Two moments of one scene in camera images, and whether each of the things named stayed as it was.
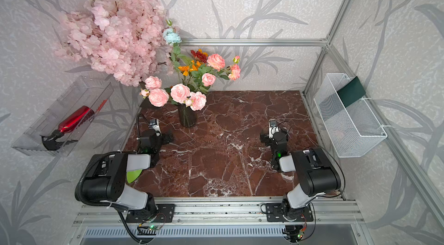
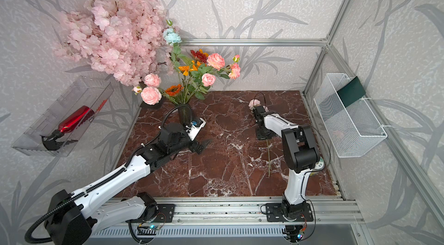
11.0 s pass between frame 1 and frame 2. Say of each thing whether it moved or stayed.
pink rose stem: stayed
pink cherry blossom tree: stayed
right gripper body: moved
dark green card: stayed
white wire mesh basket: stayed
